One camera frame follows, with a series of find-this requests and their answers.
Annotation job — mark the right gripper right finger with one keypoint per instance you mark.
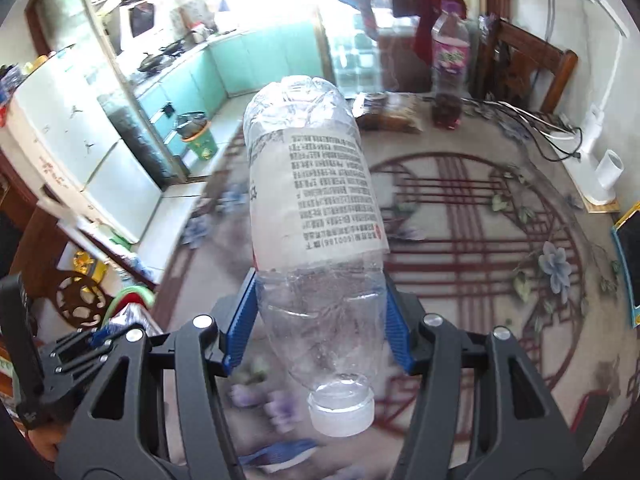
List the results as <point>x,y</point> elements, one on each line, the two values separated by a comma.
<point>404,330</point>

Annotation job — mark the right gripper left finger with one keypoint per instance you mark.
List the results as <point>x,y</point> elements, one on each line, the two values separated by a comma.
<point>234,317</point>

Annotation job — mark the clear plastic bottle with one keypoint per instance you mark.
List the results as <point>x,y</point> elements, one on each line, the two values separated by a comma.
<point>319,242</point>

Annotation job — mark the green trash bin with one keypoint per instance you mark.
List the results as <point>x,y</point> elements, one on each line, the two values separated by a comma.
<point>194,130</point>

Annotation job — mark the teal kitchen cabinets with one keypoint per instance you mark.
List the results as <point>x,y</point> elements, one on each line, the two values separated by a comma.
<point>203,78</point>

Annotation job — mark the red basin green rim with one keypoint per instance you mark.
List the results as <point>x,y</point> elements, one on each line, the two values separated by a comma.
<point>134,294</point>

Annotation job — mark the floral tablecloth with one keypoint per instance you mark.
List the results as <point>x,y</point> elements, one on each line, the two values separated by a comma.
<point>484,232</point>

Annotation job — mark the dark wooden chair left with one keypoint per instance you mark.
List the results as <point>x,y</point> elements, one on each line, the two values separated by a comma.
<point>78,277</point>

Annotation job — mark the brown snack package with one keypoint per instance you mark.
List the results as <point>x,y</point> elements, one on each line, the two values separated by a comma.
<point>388,111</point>

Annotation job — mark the white refrigerator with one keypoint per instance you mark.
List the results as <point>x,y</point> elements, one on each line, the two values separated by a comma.
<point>59,124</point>

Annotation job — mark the black wok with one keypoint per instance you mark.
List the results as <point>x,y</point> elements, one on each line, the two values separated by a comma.
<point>153,61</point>

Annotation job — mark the wooden chair far side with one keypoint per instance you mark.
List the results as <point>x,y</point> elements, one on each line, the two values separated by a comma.
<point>510,62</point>

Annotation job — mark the purple label drink bottle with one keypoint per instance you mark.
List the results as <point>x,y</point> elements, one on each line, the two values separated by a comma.
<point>451,48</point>

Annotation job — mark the range hood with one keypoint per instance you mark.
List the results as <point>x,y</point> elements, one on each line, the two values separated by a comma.
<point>134,26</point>

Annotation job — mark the dark red hanging garment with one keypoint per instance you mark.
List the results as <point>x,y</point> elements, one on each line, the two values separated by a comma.
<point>430,11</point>

